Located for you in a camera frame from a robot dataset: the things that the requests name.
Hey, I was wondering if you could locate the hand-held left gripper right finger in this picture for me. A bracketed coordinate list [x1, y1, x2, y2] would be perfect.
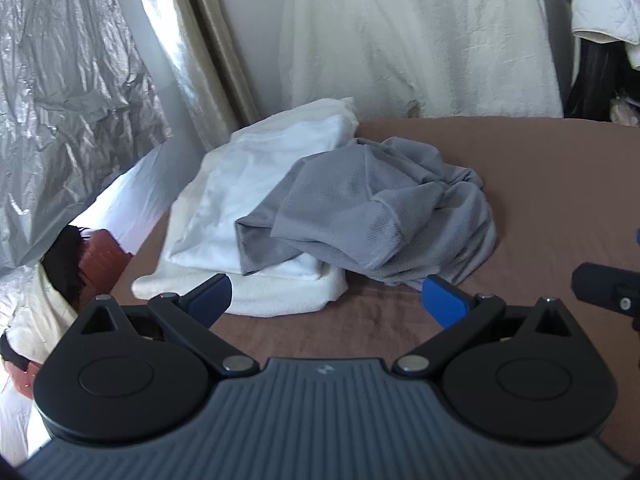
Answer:
[392, 275, 583, 376]

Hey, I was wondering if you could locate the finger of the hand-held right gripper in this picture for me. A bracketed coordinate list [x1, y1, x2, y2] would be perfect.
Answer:
[571, 262, 640, 332]

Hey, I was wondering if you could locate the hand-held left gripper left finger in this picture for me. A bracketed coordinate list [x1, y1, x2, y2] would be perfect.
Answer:
[62, 274, 260, 376]

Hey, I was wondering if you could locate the grey mesh shirt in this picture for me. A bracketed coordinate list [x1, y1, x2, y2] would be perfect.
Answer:
[235, 136, 498, 292]

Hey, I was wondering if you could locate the white terry towel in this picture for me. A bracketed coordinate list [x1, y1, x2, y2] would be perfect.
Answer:
[131, 252, 349, 318]

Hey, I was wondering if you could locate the brown bed sheet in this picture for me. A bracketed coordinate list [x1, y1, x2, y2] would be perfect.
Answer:
[112, 116, 640, 376]

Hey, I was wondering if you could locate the reddish brown leather bag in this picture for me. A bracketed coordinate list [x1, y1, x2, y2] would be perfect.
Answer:
[75, 230, 133, 311]

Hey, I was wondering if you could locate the white smooth folded cloth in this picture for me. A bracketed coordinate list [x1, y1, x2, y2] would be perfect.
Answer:
[160, 97, 361, 281]

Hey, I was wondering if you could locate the white sheet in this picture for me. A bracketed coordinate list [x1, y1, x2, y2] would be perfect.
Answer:
[67, 142, 203, 256]

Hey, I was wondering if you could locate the black fuzzy cloth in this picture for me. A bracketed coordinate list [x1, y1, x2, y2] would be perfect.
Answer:
[40, 225, 93, 306]

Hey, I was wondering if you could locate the cream crumpled cloth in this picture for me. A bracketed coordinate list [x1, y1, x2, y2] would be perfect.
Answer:
[0, 260, 81, 461]

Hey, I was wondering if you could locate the black hanging garment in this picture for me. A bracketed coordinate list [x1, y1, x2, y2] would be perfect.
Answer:
[562, 37, 631, 121]

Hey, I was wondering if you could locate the silver foil curtain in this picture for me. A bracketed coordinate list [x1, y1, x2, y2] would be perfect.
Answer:
[0, 0, 173, 273]

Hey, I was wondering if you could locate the beige satin curtain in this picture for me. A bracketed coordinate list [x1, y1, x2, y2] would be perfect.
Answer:
[130, 0, 261, 151]

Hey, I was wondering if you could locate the cream cloth cover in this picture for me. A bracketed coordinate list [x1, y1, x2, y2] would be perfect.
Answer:
[277, 0, 566, 121]

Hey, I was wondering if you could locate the white quilted jacket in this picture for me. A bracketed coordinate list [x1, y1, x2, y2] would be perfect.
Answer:
[545, 0, 640, 71]

